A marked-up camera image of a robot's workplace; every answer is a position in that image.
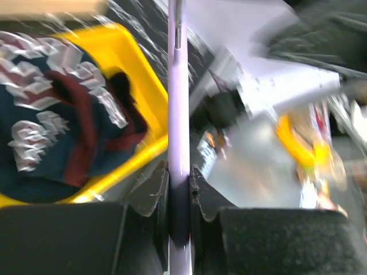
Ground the wooden clothes rack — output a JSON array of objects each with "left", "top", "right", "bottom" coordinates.
[{"left": 1, "top": 0, "right": 107, "bottom": 17}]

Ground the navy tank top maroon trim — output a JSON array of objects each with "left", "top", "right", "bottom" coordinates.
[{"left": 1, "top": 32, "right": 147, "bottom": 203}]

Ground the lilac plastic hanger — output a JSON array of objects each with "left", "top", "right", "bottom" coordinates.
[{"left": 167, "top": 1, "right": 191, "bottom": 274}]

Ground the yellow plastic tray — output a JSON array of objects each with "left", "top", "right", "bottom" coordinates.
[{"left": 1, "top": 23, "right": 168, "bottom": 207}]

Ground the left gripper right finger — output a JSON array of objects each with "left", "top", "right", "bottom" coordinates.
[{"left": 189, "top": 166, "right": 366, "bottom": 274}]

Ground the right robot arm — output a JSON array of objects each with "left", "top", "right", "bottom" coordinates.
[{"left": 206, "top": 1, "right": 366, "bottom": 129}]

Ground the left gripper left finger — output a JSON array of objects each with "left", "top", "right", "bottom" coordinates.
[{"left": 1, "top": 161, "right": 169, "bottom": 274}]

